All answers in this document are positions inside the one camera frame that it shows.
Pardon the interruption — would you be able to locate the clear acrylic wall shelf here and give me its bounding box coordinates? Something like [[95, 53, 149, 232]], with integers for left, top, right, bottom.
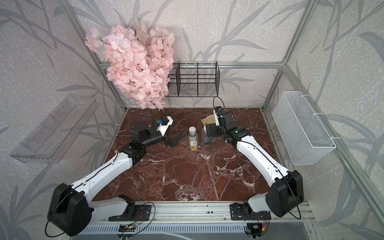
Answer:
[[10, 94, 98, 164]]

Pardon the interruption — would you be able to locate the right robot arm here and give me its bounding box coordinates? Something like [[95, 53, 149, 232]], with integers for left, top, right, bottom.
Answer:
[[206, 107, 304, 217]]

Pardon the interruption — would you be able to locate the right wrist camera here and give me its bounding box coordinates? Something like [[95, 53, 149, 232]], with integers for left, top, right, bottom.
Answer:
[[214, 106, 222, 126]]

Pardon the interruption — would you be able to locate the white mesh basket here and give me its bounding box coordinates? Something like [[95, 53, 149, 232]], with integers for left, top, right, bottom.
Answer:
[[272, 91, 337, 166]]

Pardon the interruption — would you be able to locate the black wire basket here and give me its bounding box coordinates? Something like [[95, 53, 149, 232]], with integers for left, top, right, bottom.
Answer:
[[168, 62, 221, 98]]

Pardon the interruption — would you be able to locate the aluminium mounting rail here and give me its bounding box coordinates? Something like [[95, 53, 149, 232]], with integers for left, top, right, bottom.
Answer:
[[89, 200, 316, 224]]

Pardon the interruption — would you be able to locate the beige work glove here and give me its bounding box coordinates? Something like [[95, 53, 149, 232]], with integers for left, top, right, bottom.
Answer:
[[201, 114, 216, 126]]

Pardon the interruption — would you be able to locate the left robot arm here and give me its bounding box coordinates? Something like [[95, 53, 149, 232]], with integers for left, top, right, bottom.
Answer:
[[47, 116, 186, 237]]

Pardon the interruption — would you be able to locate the pink artificial blossom tree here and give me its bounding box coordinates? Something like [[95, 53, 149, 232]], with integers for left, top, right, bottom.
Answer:
[[85, 22, 176, 110]]

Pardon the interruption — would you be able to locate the clear bottle with yellow label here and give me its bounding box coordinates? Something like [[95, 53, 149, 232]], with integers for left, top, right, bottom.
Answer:
[[189, 133, 198, 151]]

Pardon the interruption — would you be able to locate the clear bottle with blue label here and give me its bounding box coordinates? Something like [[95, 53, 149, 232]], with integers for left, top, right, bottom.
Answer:
[[202, 129, 212, 145]]

